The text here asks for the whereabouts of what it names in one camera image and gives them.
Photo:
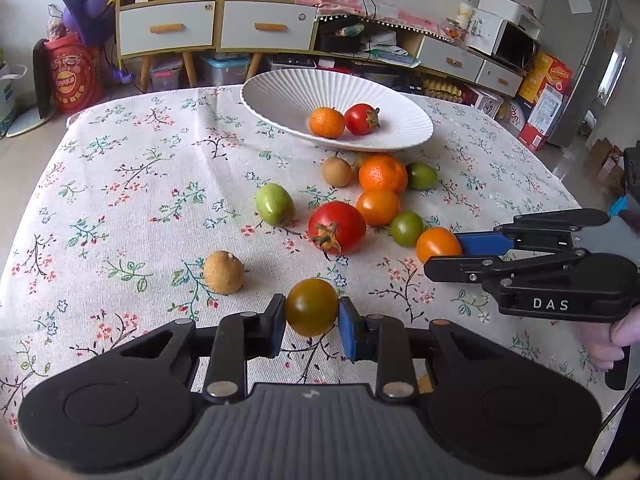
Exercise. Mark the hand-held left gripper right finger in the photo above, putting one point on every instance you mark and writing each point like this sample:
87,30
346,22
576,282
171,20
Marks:
348,332

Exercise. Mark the large green tomato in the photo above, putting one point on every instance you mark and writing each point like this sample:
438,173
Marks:
274,203

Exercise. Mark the olive green tomato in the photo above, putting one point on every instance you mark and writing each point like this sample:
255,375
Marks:
311,307

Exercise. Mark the clear plastic storage bin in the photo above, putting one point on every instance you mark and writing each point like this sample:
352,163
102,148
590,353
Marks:
166,75

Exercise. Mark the silver refrigerator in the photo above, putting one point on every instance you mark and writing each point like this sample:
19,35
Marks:
580,70

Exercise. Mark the pink lace cloth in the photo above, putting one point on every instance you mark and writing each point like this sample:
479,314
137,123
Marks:
330,0

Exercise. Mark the white microwave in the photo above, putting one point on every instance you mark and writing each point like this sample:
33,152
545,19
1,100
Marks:
505,42

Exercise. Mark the red carton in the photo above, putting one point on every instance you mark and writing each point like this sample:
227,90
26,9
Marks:
532,137

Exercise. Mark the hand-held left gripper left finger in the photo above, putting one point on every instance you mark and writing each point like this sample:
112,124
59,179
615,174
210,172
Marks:
280,325

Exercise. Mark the orange yellow carton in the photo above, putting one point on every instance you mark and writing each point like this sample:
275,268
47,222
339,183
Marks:
545,77

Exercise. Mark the long white low cabinet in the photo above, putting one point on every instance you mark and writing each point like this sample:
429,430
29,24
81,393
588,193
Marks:
450,60

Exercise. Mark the white round base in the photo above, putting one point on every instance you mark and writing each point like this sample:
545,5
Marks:
27,122

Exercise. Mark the yellow snack tray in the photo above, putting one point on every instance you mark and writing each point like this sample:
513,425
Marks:
442,90

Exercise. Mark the blue lid storage bin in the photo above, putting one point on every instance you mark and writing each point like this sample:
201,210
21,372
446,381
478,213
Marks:
225,70

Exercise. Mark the white paper bag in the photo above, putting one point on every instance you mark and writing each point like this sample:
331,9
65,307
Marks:
6,90

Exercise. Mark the black flat panel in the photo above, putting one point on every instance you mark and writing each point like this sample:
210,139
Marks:
42,80

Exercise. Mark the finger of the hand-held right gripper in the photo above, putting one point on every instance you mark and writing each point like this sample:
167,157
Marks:
485,243
450,269

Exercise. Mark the white ribbed plate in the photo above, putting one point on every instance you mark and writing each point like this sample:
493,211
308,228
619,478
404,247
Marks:
280,100

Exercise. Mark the large red tomato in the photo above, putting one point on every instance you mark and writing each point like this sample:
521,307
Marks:
340,222

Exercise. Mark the orange tomato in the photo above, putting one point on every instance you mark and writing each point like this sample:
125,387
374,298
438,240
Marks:
438,245
377,206

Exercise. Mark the red gift bag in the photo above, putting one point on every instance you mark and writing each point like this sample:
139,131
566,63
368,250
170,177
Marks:
75,77

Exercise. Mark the purple plush toy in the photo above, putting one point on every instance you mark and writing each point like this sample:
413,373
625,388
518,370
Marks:
92,10

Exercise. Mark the short yellow drawer cabinet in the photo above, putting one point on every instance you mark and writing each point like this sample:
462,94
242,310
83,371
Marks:
270,27

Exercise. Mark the small red tomato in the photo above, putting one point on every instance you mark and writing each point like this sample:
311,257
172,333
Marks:
360,119

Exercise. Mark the brown longan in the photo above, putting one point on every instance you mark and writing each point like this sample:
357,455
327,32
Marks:
336,171
223,272

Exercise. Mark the small green tomato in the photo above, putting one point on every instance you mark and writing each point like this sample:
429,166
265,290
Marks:
406,228
421,176

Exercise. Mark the person's right hand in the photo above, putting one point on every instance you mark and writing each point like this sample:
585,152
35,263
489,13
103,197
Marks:
625,332

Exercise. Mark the tall yellow shelf cabinet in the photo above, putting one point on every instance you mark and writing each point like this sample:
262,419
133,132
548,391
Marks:
167,27

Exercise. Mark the large mandarin orange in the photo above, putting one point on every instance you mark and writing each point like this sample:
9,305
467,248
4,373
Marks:
382,174

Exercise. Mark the white printed box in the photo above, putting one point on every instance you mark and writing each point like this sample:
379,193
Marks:
485,102

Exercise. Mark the brown cardboard box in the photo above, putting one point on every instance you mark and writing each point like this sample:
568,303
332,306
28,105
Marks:
602,160

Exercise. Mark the small mandarin orange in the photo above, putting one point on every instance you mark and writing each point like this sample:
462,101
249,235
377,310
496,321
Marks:
327,122

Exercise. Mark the blue white carton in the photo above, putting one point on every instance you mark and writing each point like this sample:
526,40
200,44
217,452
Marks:
547,110

